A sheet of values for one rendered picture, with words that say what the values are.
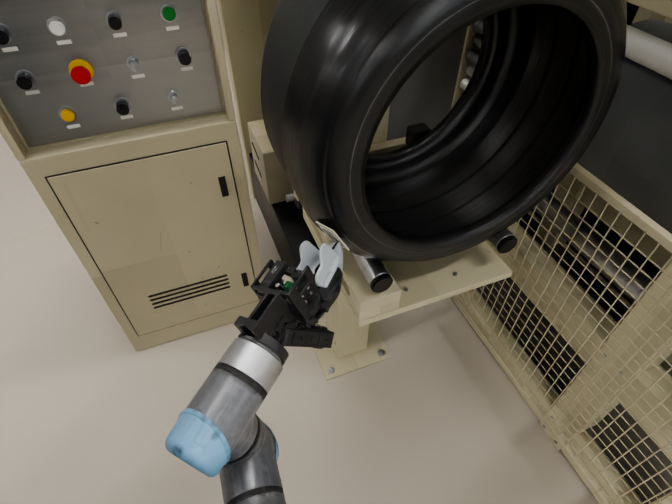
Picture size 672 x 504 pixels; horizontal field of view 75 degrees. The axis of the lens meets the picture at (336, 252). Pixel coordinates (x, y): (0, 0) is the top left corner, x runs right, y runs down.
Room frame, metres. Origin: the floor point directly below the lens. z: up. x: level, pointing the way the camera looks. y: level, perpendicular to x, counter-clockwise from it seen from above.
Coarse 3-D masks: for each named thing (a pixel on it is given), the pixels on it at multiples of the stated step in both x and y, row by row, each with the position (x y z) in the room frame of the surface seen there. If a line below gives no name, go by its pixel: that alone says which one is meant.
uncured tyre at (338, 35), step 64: (320, 0) 0.60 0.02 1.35; (384, 0) 0.54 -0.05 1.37; (448, 0) 0.53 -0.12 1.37; (512, 0) 0.56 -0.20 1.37; (576, 0) 0.59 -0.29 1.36; (320, 64) 0.53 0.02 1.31; (384, 64) 0.51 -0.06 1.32; (512, 64) 0.89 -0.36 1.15; (576, 64) 0.77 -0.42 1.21; (320, 128) 0.50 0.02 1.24; (448, 128) 0.87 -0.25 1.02; (512, 128) 0.82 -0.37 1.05; (576, 128) 0.65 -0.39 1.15; (320, 192) 0.49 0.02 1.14; (384, 192) 0.78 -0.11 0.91; (448, 192) 0.76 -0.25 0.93; (512, 192) 0.70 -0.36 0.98; (384, 256) 0.52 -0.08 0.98
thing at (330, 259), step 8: (320, 248) 0.44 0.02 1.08; (328, 248) 0.45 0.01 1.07; (336, 248) 0.48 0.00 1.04; (320, 256) 0.43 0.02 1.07; (328, 256) 0.44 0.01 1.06; (336, 256) 0.46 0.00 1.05; (320, 264) 0.43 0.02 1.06; (328, 264) 0.44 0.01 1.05; (336, 264) 0.44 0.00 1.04; (320, 272) 0.42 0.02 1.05; (328, 272) 0.43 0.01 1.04; (320, 280) 0.41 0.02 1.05; (328, 280) 0.41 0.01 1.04
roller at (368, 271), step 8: (360, 256) 0.58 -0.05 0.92; (360, 264) 0.57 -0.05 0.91; (368, 264) 0.55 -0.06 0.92; (376, 264) 0.55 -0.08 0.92; (368, 272) 0.54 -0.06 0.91; (376, 272) 0.53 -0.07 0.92; (384, 272) 0.53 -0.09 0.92; (368, 280) 0.53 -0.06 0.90; (376, 280) 0.52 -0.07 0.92; (384, 280) 0.52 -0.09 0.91; (392, 280) 0.53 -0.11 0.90; (376, 288) 0.51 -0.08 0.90; (384, 288) 0.52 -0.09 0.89
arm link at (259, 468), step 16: (256, 416) 0.24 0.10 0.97; (272, 432) 0.25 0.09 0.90; (256, 448) 0.21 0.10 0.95; (272, 448) 0.22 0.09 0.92; (240, 464) 0.19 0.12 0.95; (256, 464) 0.19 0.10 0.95; (272, 464) 0.20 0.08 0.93; (224, 480) 0.18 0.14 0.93; (240, 480) 0.17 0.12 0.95; (256, 480) 0.17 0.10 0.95; (272, 480) 0.17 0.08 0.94; (224, 496) 0.16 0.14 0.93
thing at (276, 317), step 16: (272, 272) 0.40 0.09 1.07; (288, 272) 0.40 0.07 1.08; (304, 272) 0.38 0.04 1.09; (256, 288) 0.38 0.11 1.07; (272, 288) 0.38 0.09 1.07; (288, 288) 0.37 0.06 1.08; (304, 288) 0.37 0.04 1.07; (272, 304) 0.34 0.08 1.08; (288, 304) 0.35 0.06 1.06; (304, 304) 0.36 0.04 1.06; (320, 304) 0.37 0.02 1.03; (240, 320) 0.33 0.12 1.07; (256, 320) 0.32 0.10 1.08; (272, 320) 0.33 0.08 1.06; (288, 320) 0.35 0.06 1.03; (304, 320) 0.35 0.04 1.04; (240, 336) 0.32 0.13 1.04; (256, 336) 0.31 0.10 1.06; (272, 336) 0.32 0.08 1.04
